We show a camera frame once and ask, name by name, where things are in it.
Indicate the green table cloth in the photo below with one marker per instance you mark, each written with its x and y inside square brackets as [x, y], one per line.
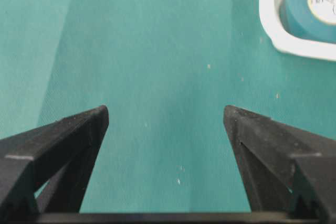
[165, 69]

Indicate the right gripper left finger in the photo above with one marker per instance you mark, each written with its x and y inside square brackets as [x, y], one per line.
[47, 169]

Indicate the teal green tape roll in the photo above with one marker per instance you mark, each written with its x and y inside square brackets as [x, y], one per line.
[309, 19]

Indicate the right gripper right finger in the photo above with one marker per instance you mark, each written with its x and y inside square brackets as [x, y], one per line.
[283, 168]

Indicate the white plastic case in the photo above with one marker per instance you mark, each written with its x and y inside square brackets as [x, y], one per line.
[269, 14]

